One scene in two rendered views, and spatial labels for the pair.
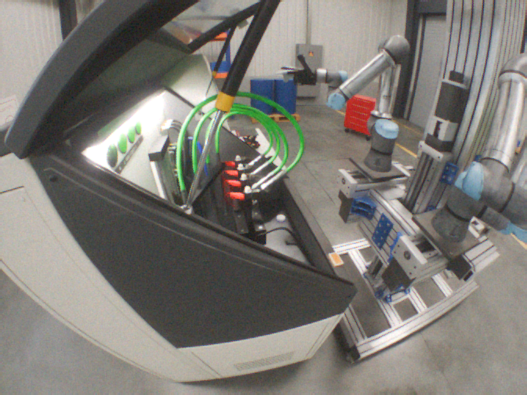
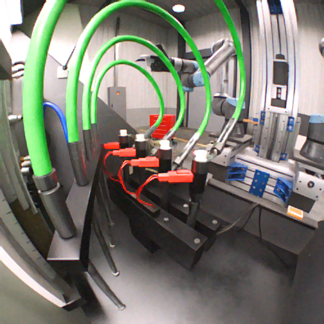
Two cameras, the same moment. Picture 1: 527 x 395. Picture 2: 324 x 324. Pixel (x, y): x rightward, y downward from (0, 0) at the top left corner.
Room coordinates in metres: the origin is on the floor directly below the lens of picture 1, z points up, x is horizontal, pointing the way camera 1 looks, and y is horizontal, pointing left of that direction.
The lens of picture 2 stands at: (0.42, 0.21, 1.20)
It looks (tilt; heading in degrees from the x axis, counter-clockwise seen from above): 23 degrees down; 329
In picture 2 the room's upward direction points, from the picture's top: 1 degrees clockwise
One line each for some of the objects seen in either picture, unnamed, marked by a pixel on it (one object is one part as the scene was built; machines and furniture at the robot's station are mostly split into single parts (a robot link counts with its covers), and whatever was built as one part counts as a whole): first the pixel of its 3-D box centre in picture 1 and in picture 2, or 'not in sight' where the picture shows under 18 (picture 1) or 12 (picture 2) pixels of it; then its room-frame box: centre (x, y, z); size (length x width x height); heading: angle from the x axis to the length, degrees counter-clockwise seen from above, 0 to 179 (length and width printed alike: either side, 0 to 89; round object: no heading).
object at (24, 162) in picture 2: (170, 148); (12, 117); (0.75, 0.36, 1.21); 0.13 x 0.03 x 0.31; 13
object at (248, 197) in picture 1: (252, 215); (196, 207); (0.57, 0.04, 1.01); 0.05 x 0.03 x 0.21; 103
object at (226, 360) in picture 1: (250, 299); not in sight; (0.56, 0.08, 0.40); 0.70 x 0.58 x 0.79; 13
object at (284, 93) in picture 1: (273, 99); not in sight; (5.62, -0.28, 0.51); 1.20 x 0.85 x 1.02; 100
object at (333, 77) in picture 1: (336, 77); (188, 66); (1.11, -0.37, 1.43); 0.11 x 0.08 x 0.09; 76
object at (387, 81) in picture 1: (386, 89); (222, 76); (1.04, -0.63, 1.41); 0.15 x 0.12 x 0.55; 166
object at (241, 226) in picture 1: (245, 216); (153, 218); (0.69, 0.08, 0.91); 0.34 x 0.10 x 0.15; 13
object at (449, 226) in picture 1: (454, 219); (314, 148); (0.43, -0.69, 1.09); 0.15 x 0.15 x 0.10
